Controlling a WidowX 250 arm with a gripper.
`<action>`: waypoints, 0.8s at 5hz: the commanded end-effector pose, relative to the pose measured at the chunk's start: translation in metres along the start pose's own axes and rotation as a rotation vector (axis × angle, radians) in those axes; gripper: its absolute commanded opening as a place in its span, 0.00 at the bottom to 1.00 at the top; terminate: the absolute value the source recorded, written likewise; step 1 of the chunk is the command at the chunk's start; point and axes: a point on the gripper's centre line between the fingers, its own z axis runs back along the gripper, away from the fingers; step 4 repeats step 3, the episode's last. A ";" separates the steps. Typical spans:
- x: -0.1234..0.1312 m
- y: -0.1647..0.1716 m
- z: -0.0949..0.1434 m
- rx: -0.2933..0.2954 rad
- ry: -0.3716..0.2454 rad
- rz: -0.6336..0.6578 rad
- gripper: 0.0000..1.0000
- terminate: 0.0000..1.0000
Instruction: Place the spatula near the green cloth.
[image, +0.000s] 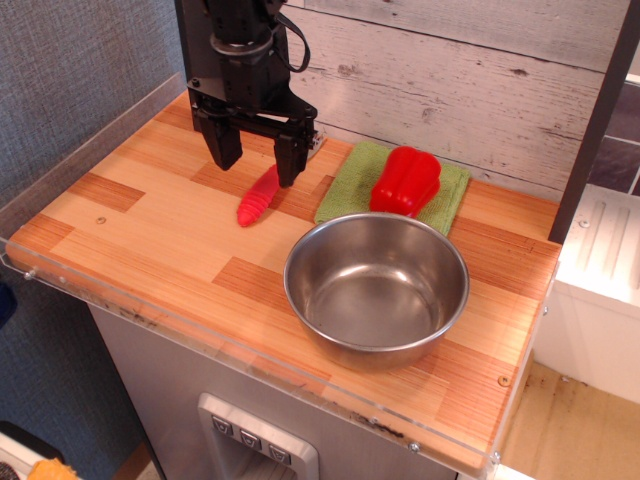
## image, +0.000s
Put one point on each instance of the green cloth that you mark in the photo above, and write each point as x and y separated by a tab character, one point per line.
350	191

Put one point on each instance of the clear acrylic edge guard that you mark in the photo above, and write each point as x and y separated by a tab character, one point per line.
225	297

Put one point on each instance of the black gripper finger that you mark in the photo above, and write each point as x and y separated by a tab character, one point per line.
221	137
291	154

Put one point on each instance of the red toy bell pepper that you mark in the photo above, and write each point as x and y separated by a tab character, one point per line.
410	179

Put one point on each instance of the orange object bottom left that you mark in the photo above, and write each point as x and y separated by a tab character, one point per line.
51	469

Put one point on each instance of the red handled metal fork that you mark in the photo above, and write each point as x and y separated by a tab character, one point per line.
258	198

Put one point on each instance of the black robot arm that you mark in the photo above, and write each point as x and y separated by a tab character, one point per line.
231	22

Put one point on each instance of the grey toy fridge cabinet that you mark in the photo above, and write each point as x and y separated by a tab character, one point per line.
207	419

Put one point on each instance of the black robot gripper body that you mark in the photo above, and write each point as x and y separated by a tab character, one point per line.
251	83

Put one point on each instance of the white toy sink unit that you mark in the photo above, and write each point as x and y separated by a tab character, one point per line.
590	329

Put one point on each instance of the stainless steel bowl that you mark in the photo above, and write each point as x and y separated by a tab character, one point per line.
376	291

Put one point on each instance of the dark vertical post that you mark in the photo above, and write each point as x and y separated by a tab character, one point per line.
612	84

